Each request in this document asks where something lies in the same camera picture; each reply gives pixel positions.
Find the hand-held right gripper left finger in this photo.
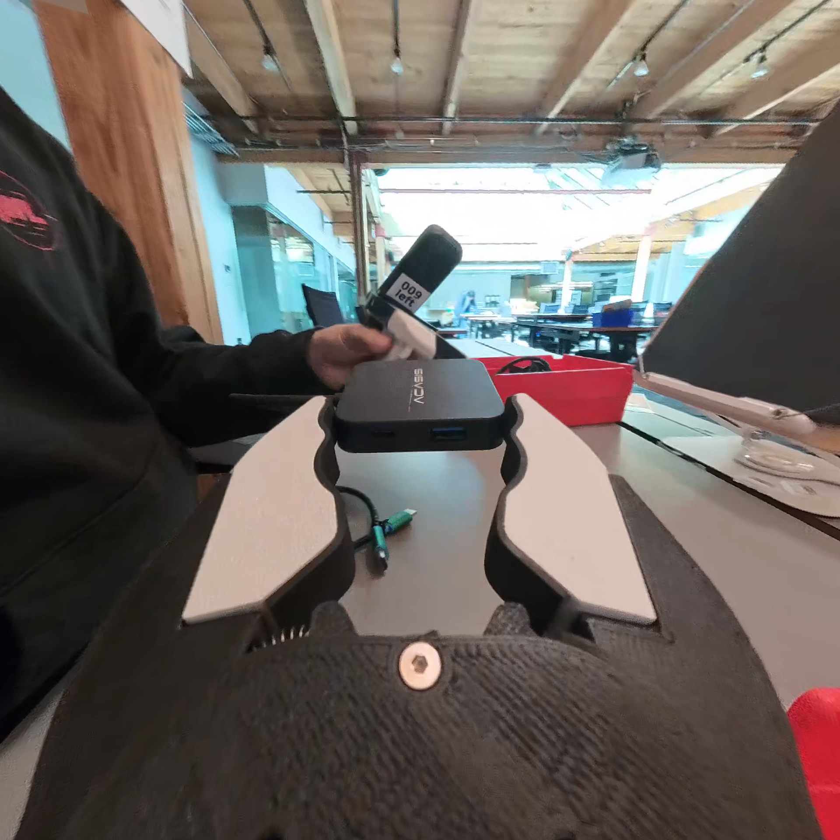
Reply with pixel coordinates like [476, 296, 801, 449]
[182, 395, 357, 624]

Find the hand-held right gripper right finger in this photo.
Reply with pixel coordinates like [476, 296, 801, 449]
[483, 394, 658, 637]

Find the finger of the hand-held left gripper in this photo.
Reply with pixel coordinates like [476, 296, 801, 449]
[382, 310, 441, 362]

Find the black USB hub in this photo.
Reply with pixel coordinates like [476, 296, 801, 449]
[230, 357, 506, 454]

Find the red bin with cables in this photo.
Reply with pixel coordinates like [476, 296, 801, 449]
[474, 354, 634, 427]

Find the person's left forearm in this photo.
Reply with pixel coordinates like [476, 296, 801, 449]
[161, 326, 322, 447]

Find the grey desk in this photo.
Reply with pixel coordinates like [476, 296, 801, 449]
[197, 338, 840, 710]

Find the person's left hand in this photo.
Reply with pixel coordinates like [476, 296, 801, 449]
[306, 323, 396, 392]

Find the row of office desks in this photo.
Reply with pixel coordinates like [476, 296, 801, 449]
[459, 308, 664, 362]

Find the ceiling projector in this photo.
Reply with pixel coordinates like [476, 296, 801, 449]
[600, 139, 662, 188]

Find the person's black clothed torso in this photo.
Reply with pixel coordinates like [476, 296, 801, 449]
[0, 85, 237, 742]

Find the black panel with wooden back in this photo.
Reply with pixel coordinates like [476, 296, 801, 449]
[640, 105, 840, 421]

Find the empty red bin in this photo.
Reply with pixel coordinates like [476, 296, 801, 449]
[787, 686, 840, 840]

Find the white paper sheet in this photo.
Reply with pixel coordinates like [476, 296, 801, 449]
[121, 0, 193, 77]

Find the black chair by glass wall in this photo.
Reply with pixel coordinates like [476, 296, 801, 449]
[302, 284, 347, 328]

